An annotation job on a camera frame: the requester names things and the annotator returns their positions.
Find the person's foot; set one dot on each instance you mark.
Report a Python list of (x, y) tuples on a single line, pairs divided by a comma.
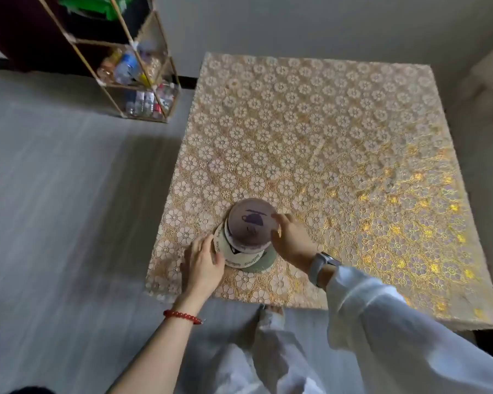
[(273, 311)]

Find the green plastic bag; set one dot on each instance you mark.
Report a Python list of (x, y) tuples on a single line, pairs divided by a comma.
[(90, 6)]

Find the person's left forearm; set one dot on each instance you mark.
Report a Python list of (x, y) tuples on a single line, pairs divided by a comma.
[(156, 357)]

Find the person's right forearm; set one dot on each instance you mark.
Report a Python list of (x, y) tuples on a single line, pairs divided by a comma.
[(394, 332)]

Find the mauve coaster with cup print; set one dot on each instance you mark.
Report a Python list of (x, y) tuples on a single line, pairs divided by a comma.
[(250, 225)]

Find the green coaster with spotted mug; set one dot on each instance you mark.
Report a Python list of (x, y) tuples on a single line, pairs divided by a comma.
[(269, 261)]

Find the person's left hand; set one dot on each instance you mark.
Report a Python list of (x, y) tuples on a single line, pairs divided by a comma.
[(201, 270)]

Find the person's right hand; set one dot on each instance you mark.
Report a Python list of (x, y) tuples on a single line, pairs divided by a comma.
[(296, 246)]

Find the grey band smartwatch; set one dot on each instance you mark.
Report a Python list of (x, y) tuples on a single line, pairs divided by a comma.
[(318, 266)]

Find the cream coaster with spotted mug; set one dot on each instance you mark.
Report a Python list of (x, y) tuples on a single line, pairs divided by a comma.
[(238, 263)]

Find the person's white clothing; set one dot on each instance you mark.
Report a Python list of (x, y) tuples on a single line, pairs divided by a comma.
[(271, 365)]

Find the cream hanging curtain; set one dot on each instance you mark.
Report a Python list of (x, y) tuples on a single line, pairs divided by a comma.
[(491, 86)]

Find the table with floral lace tablecloth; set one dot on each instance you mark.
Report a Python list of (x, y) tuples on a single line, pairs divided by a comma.
[(312, 139)]

